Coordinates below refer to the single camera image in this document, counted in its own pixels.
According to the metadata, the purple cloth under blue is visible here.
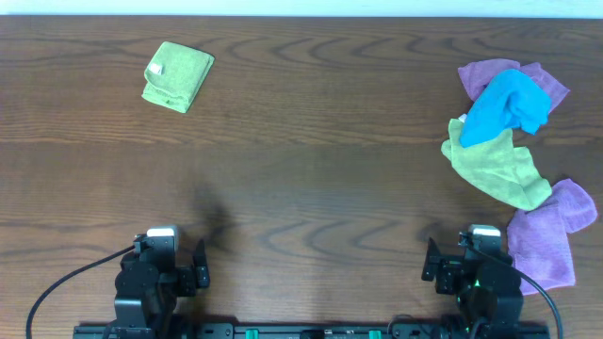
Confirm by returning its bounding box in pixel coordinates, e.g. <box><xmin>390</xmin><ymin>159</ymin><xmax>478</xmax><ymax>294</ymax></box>
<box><xmin>458</xmin><ymin>58</ymin><xmax>570</xmax><ymax>111</ymax></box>

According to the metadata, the crumpled green cloth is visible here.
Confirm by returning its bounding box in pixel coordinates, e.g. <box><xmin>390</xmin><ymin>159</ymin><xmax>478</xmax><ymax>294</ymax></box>
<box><xmin>441</xmin><ymin>119</ymin><xmax>552</xmax><ymax>211</ymax></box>

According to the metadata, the purple cloth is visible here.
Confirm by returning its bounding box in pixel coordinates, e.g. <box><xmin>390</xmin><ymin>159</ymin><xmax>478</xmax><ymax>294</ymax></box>
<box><xmin>507</xmin><ymin>179</ymin><xmax>598</xmax><ymax>290</ymax></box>
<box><xmin>458</xmin><ymin>58</ymin><xmax>570</xmax><ymax>111</ymax></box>

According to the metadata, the folded green cloth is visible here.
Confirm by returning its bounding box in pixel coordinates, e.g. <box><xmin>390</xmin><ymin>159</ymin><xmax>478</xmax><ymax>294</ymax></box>
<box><xmin>141</xmin><ymin>41</ymin><xmax>215</xmax><ymax>114</ymax></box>

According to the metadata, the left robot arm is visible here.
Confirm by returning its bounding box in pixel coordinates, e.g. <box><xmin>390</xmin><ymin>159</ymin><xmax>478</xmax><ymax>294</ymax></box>
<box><xmin>112</xmin><ymin>235</ymin><xmax>210</xmax><ymax>338</ymax></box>

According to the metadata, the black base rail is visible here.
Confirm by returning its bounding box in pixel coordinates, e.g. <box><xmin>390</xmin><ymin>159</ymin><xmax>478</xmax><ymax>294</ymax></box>
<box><xmin>73</xmin><ymin>322</ymin><xmax>550</xmax><ymax>339</ymax></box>

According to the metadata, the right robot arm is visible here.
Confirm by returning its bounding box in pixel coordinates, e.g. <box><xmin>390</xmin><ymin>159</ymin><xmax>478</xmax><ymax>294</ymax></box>
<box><xmin>421</xmin><ymin>233</ymin><xmax>523</xmax><ymax>338</ymax></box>

